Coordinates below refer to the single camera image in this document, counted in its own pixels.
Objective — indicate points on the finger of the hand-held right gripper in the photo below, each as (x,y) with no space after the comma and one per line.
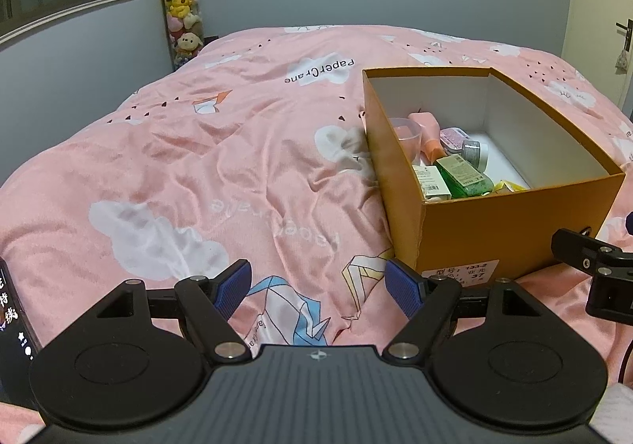
(630,221)
(583,251)

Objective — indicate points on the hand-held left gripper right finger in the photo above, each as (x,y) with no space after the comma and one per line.
(403,288)

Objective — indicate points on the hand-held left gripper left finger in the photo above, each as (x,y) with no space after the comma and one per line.
(232,288)

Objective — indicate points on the orange cardboard box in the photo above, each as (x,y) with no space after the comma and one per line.
(519,226)

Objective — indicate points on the small yellow packet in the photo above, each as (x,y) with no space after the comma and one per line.
(512,186)

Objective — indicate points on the white labelled packet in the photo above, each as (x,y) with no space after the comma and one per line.
(431,183)

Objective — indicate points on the green spray bottle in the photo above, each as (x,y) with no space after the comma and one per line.
(462,177)

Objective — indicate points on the white round jar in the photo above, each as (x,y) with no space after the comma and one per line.
(475,153)

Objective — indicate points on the pink makeup sponge clear case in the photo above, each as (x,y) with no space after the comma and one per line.
(406,133)

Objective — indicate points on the pink bottle orange cap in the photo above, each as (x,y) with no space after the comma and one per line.
(428,132)

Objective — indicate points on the small pink rectangular tin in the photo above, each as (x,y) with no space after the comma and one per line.
(452,137)

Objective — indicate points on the white cloth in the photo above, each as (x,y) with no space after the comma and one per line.
(615,407)

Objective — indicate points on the pink printed blanket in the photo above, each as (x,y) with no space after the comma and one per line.
(198,152)

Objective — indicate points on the small hanging pouch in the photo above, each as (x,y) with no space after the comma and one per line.
(621,61)

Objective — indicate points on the cream door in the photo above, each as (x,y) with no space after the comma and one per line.
(593,4)

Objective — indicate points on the black smartphone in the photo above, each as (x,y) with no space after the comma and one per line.
(12,335)

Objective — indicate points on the clear tube of plush toys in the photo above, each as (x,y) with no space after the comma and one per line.
(182,4)

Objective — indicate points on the grey window sill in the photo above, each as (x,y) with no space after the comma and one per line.
(74,14)

